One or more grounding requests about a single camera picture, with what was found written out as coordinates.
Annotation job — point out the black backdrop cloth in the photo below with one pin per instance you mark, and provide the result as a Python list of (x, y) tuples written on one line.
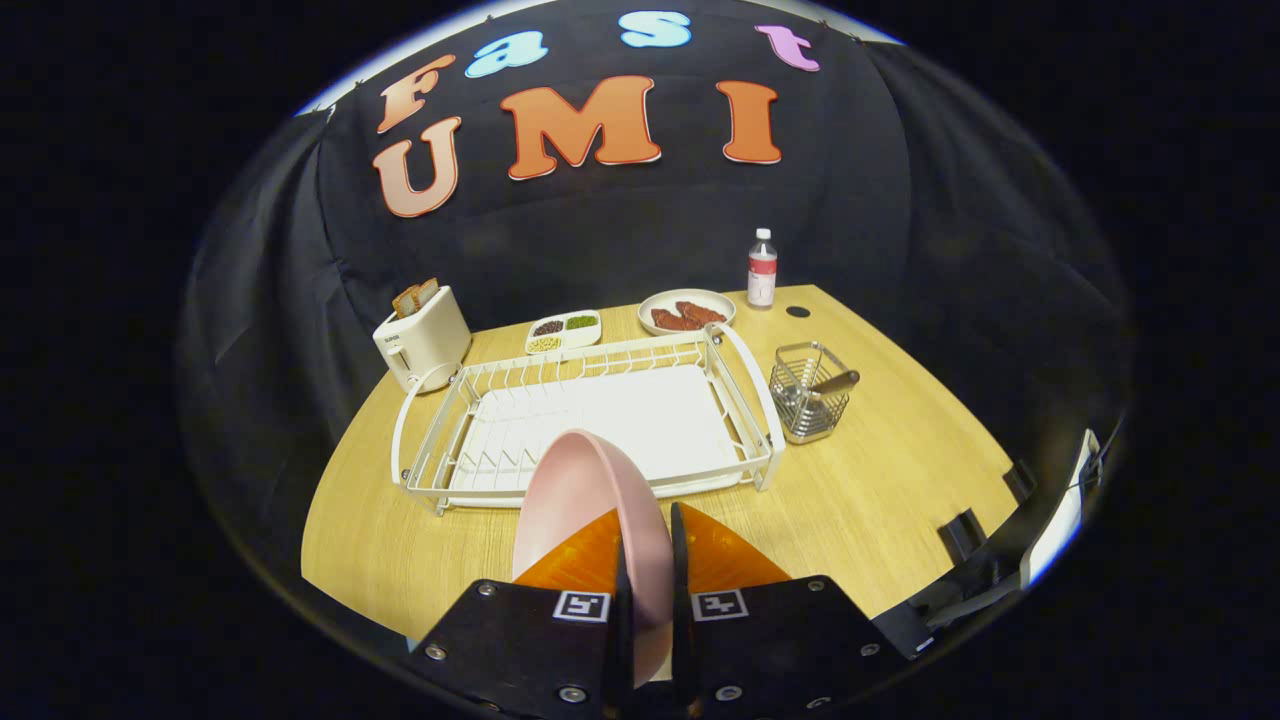
[(600, 230)]

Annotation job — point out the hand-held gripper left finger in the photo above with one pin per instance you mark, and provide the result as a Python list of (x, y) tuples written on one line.
[(622, 630)]

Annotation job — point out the black table clamp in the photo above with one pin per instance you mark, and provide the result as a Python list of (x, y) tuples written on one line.
[(1020, 480), (962, 535)]

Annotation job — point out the white divided dish with beans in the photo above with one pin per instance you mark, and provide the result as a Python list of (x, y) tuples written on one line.
[(560, 340)]

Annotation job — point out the red meat piece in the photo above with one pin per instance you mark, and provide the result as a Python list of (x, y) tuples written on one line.
[(672, 321), (702, 312)]

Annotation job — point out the white toaster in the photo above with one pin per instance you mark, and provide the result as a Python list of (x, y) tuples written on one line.
[(425, 340)]

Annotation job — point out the white plate with meat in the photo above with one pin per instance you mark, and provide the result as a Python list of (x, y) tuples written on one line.
[(650, 300)]

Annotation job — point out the clear plastic water bottle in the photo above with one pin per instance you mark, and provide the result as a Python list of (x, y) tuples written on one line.
[(762, 275)]

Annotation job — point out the pink plate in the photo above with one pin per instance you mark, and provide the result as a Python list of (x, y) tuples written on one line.
[(580, 490)]

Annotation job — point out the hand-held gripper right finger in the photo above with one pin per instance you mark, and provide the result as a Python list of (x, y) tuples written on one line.
[(681, 630)]

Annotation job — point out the brown toast slice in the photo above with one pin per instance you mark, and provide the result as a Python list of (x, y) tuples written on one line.
[(405, 302), (426, 292)]

